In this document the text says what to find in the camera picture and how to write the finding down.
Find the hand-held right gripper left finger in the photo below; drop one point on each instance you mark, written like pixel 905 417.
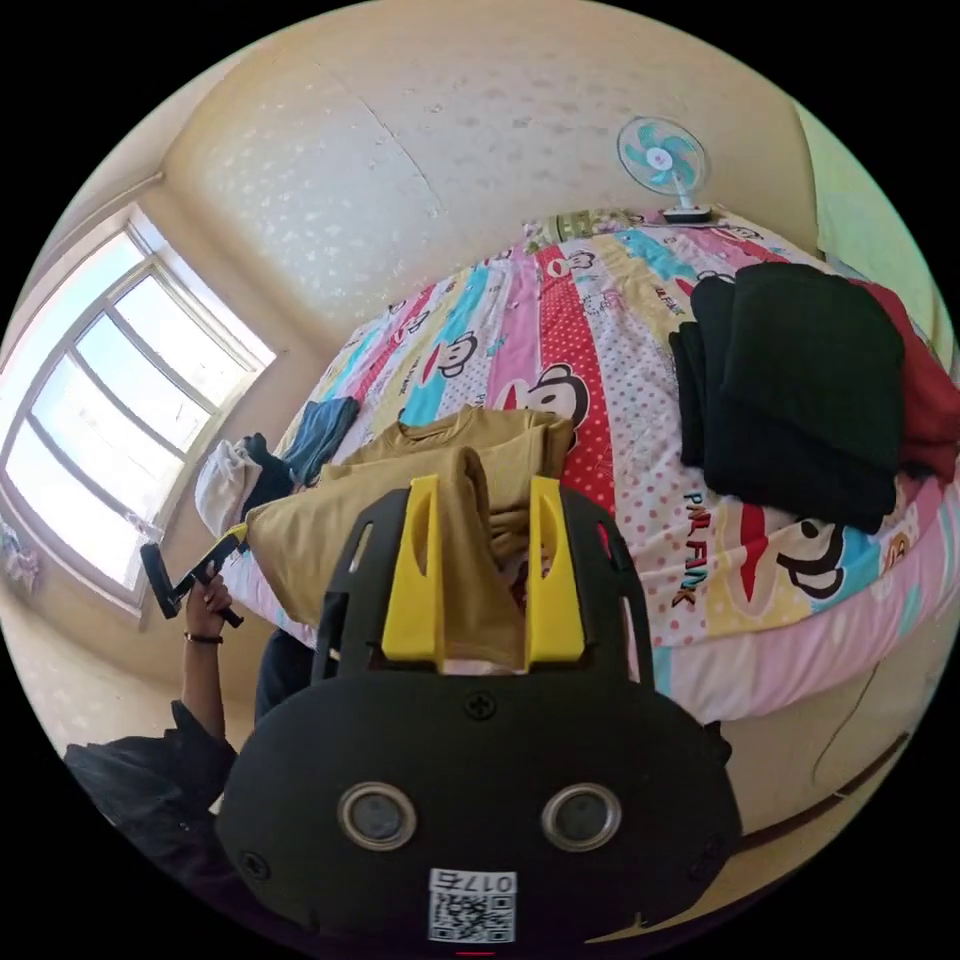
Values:
pixel 409 592

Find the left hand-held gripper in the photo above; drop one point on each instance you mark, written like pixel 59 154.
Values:
pixel 206 570

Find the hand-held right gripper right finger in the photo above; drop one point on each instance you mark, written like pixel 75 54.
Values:
pixel 556 600

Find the light brown thermal shirt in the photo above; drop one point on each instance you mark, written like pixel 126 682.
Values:
pixel 330 540

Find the person's left forearm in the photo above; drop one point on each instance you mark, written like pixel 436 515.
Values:
pixel 204 682

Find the person's left hand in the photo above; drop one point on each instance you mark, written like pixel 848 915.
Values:
pixel 206 611

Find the pile of blue and white clothes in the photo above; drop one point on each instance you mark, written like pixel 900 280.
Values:
pixel 315 439

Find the bed with colourful printed sheet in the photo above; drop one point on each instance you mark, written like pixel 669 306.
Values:
pixel 615 360

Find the person's body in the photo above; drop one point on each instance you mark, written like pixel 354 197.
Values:
pixel 150 780

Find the pile of black and red clothes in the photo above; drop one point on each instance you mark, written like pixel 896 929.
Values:
pixel 802 390

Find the green printed pillow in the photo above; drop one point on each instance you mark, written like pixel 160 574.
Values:
pixel 585 223

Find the white fan with turquoise blades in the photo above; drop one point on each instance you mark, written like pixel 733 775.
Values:
pixel 660 159

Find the window with white frame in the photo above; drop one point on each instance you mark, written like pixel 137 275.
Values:
pixel 112 420

